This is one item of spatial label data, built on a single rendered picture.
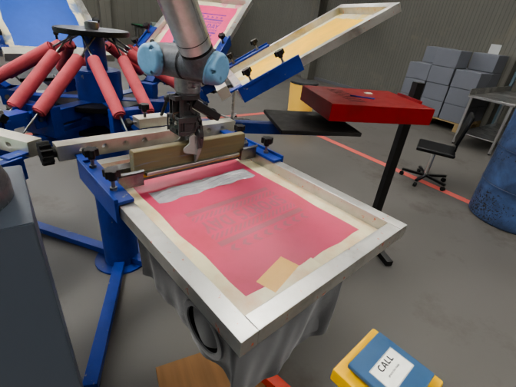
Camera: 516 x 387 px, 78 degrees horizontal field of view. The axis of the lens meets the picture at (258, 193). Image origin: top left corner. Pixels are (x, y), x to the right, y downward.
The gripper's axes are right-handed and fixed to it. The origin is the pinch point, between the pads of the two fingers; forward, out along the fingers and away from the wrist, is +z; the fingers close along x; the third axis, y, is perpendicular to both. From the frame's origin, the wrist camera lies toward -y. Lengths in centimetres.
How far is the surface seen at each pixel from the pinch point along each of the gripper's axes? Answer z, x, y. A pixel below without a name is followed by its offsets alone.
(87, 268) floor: 102, -87, 20
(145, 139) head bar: 1.2, -23.1, 5.6
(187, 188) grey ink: 6.3, 8.7, 7.3
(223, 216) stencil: 7.0, 25.9, 6.7
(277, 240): 7.0, 42.3, 2.0
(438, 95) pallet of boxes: 46, -132, -606
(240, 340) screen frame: 4, 60, 29
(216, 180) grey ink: 6.2, 8.5, -3.3
